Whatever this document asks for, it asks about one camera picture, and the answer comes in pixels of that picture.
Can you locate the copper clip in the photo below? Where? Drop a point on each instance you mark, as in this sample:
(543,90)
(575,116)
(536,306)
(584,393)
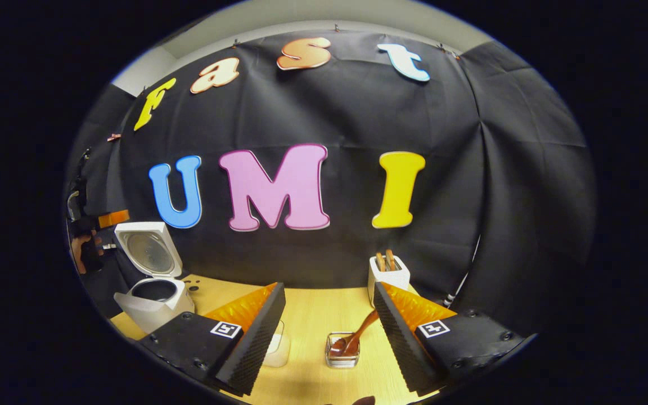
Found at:
(114,136)

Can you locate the black backdrop cloth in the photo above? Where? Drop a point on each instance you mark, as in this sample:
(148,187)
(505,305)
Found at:
(346,112)

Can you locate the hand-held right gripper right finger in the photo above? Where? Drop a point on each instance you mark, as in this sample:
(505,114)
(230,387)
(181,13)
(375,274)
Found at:
(397,343)

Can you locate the white toaster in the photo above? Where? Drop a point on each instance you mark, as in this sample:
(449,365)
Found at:
(388,281)

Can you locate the clear plastic container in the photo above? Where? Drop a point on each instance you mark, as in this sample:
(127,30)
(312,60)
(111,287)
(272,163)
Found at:
(283,360)

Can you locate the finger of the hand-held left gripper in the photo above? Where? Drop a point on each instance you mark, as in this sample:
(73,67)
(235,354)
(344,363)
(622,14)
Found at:
(113,219)

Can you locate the clear chopstick holder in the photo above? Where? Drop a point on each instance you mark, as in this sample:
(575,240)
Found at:
(342,361)

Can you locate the white rice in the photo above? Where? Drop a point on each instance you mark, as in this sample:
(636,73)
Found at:
(276,344)

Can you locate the white rice cooker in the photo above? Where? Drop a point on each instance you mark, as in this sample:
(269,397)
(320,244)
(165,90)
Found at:
(149,312)

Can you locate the brown wooden spoon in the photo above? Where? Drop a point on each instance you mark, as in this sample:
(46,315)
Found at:
(360,332)

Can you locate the bread slice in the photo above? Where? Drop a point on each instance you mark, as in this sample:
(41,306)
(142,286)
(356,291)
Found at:
(391,260)
(381,261)

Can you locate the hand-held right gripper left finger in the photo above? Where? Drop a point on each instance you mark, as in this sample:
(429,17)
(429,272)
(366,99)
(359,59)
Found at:
(256,343)

